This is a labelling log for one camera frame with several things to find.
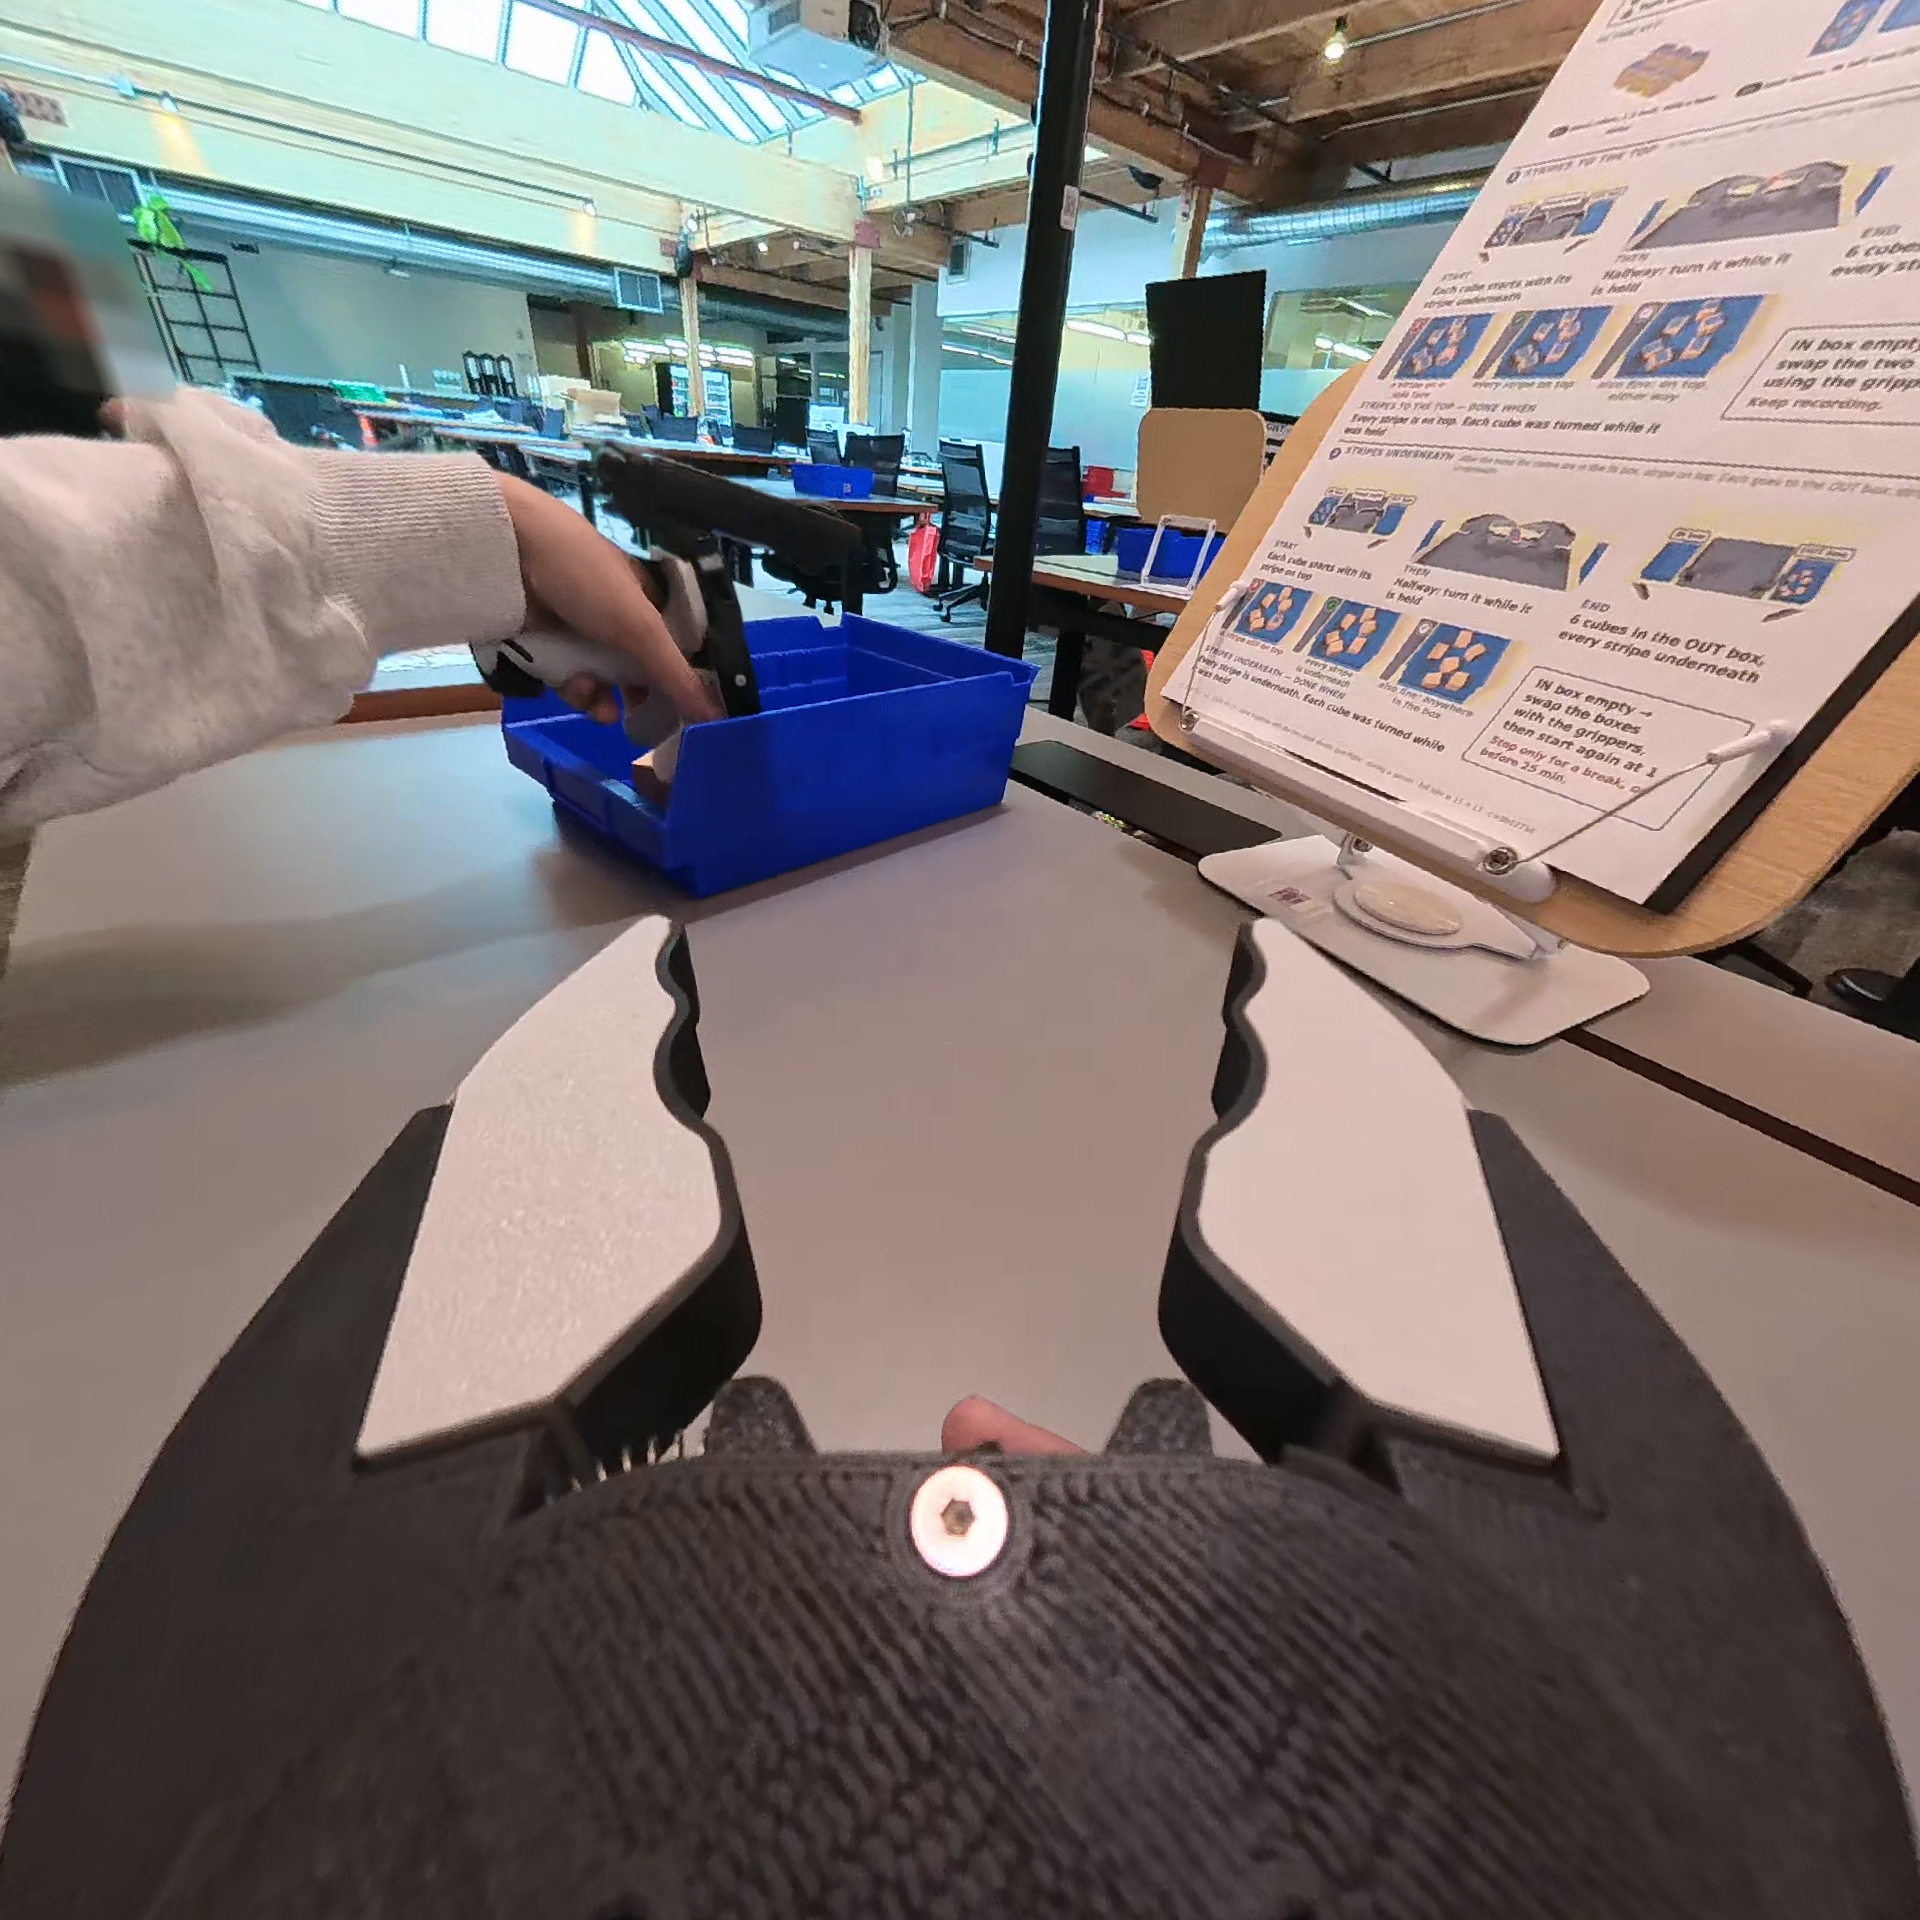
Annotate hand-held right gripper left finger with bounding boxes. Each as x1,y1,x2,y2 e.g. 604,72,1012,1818
355,920,765,1473

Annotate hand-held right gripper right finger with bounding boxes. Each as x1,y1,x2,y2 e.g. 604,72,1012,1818
1159,920,1564,1473

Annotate person's left hand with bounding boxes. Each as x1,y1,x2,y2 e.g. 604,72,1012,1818
496,473,721,729

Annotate person's right hand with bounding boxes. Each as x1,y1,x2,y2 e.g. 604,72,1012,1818
939,1393,1092,1461

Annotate black pole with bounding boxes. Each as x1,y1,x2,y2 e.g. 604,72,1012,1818
982,0,1105,666

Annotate wooden document stand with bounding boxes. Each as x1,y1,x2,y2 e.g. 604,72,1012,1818
1136,408,1271,537

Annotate black screen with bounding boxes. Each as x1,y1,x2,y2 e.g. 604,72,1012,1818
1144,270,1268,414

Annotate white ceiling projector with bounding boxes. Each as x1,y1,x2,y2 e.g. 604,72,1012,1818
748,0,920,80

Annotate printed instruction sheet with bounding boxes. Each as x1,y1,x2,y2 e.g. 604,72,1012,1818
1161,0,1920,912

